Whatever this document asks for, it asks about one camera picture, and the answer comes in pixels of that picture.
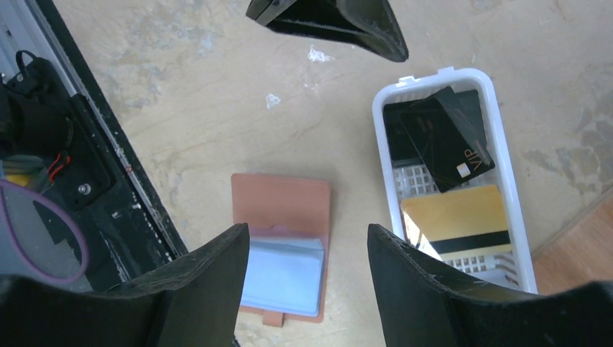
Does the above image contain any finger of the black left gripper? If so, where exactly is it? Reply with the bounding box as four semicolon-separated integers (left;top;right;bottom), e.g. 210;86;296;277
246;0;409;62

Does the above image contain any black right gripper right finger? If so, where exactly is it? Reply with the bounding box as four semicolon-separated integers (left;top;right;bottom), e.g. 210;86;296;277
367;224;612;346

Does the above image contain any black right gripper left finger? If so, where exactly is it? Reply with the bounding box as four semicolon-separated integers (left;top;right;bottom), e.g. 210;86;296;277
1;224;249;346

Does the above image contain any tan leather card holder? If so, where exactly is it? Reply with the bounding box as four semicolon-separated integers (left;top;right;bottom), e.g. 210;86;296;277
231;173;331;327

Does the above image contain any black VIP card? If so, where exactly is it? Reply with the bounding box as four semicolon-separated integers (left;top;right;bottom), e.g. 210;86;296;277
398;87;496;192

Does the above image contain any gold magnetic stripe card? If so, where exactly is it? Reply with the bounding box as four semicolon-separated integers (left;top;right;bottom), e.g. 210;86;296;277
400;185;513;261

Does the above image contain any white plastic basket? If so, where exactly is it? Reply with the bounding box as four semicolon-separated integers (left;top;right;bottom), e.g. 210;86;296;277
372;68;537;293

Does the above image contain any plywood board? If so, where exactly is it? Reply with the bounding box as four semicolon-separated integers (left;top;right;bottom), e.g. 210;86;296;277
533;192;612;295

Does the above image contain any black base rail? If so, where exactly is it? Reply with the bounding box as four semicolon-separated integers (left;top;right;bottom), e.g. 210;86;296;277
1;1;187;292

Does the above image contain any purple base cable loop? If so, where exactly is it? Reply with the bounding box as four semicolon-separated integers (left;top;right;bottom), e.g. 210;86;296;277
0;178;91;286

